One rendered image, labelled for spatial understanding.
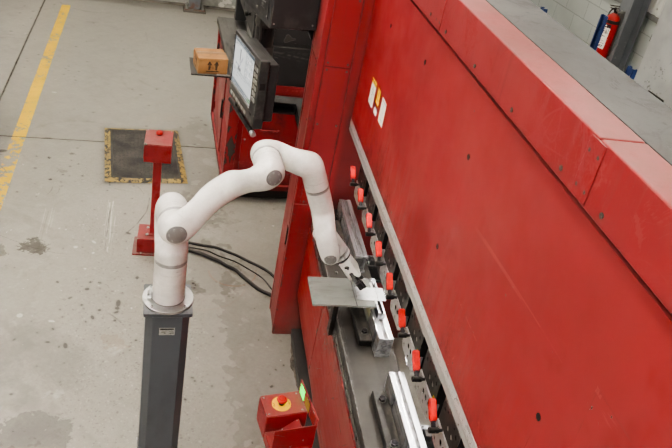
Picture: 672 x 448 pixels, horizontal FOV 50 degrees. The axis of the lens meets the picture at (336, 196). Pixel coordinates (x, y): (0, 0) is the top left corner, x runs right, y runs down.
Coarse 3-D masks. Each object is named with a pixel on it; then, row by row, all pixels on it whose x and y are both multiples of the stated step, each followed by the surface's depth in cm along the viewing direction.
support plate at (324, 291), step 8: (312, 280) 299; (320, 280) 300; (328, 280) 301; (336, 280) 302; (344, 280) 302; (352, 280) 303; (312, 288) 294; (320, 288) 295; (328, 288) 296; (336, 288) 297; (344, 288) 298; (312, 296) 289; (320, 296) 290; (328, 296) 291; (336, 296) 292; (344, 296) 293; (352, 296) 294; (312, 304) 286; (320, 304) 286; (328, 304) 287; (336, 304) 288; (344, 304) 289; (352, 304) 289; (360, 304) 290; (368, 304) 291
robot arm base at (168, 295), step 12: (156, 264) 260; (156, 276) 262; (168, 276) 260; (180, 276) 263; (156, 288) 265; (168, 288) 263; (180, 288) 266; (144, 300) 268; (156, 300) 267; (168, 300) 266; (180, 300) 269; (192, 300) 273; (156, 312) 265; (168, 312) 265; (180, 312) 267
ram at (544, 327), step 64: (384, 0) 305; (384, 64) 297; (448, 64) 224; (384, 128) 290; (448, 128) 219; (512, 128) 176; (384, 192) 283; (448, 192) 215; (512, 192) 174; (448, 256) 212; (512, 256) 171; (576, 256) 144; (448, 320) 208; (512, 320) 169; (576, 320) 142; (640, 320) 123; (512, 384) 167; (576, 384) 141; (640, 384) 122
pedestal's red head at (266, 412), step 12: (300, 384) 272; (264, 396) 268; (276, 396) 269; (288, 396) 270; (300, 396) 271; (264, 408) 263; (300, 408) 266; (312, 408) 260; (264, 420) 263; (276, 420) 262; (288, 420) 265; (300, 420) 267; (264, 432) 264; (276, 432) 251; (288, 432) 254; (300, 432) 256; (312, 432) 258; (276, 444) 255; (288, 444) 257; (300, 444) 260; (312, 444) 262
